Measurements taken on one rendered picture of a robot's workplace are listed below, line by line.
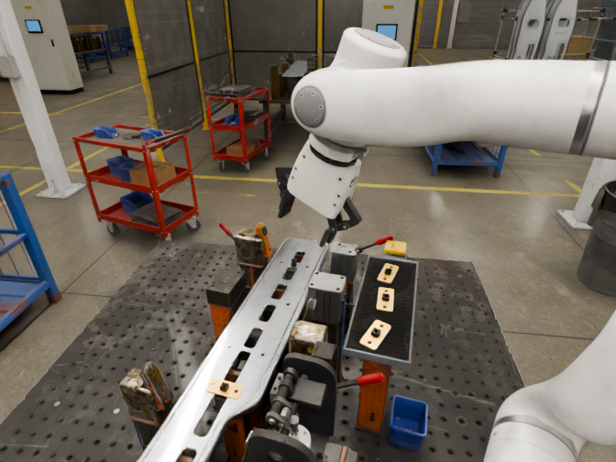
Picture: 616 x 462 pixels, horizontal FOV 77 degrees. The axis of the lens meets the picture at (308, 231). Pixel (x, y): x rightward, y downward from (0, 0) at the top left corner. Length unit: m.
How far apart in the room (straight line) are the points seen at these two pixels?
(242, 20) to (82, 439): 7.55
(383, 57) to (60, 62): 10.64
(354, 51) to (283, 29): 7.58
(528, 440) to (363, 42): 0.60
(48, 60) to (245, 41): 4.90
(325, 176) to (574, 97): 0.31
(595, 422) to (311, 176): 0.48
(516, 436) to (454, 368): 0.79
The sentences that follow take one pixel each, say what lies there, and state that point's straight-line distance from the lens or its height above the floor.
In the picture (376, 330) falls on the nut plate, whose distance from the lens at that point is 0.88.
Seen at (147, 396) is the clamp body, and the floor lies 1.03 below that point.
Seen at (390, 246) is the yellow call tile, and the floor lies 1.16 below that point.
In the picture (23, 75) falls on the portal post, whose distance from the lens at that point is 4.74.
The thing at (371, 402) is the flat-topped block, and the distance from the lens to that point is 1.18.
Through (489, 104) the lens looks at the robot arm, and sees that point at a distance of 0.46.
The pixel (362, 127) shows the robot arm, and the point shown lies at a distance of 0.43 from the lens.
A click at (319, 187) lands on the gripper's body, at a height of 1.54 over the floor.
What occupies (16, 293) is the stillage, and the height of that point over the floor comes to 0.17.
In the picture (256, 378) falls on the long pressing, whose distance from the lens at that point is 1.01.
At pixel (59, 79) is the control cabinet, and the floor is 0.34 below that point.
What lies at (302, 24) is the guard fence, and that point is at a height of 1.51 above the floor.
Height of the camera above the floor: 1.78
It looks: 30 degrees down
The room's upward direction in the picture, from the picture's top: straight up
